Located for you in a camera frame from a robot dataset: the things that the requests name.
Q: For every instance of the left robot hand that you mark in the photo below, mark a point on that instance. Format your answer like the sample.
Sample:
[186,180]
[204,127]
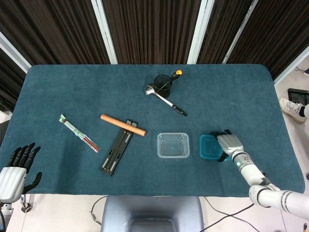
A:
[10,183]

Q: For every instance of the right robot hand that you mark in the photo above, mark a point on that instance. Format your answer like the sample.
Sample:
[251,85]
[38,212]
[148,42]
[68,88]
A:
[229,143]

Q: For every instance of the blue plastic lid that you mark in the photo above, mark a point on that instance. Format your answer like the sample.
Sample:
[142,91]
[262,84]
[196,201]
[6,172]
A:
[208,147]

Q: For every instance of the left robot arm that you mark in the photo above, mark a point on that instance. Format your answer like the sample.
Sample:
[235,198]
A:
[6,207]

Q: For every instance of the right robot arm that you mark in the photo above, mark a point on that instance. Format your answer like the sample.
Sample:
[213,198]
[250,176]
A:
[251,171]

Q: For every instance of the clear plastic container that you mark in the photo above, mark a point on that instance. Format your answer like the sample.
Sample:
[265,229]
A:
[172,146]

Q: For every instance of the table caster wheel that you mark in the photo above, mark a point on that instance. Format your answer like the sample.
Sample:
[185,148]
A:
[26,207]

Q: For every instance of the white sneaker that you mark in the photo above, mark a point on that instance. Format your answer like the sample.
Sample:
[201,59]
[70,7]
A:
[290,107]

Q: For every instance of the black mesh pen holder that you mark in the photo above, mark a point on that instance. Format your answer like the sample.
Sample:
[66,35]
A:
[164,93]

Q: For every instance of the black floor device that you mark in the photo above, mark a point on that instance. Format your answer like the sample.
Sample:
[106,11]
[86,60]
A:
[298,95]

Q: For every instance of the packaged red chopsticks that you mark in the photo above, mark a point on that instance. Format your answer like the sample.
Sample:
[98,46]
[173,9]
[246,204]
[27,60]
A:
[78,132]

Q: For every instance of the black yellow screwdriver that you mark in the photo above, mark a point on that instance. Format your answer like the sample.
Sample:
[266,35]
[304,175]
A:
[175,75]

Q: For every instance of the grey robot torso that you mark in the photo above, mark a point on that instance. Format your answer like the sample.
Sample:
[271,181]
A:
[152,210]

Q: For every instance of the dark brown slatted panel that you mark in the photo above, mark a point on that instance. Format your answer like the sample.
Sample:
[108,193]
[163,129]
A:
[8,79]
[277,31]
[152,31]
[222,29]
[53,31]

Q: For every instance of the wooden rolling pin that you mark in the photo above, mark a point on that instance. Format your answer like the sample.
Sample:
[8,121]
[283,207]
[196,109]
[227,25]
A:
[123,125]

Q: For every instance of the black folding stand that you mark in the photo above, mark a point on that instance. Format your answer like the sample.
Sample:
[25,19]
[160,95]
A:
[116,154]

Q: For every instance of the teal table cloth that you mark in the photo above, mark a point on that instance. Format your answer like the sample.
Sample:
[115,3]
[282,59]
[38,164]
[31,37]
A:
[96,91]

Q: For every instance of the white partition post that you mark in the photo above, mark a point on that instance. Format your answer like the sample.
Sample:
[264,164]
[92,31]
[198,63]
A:
[200,31]
[240,31]
[105,31]
[293,64]
[14,53]

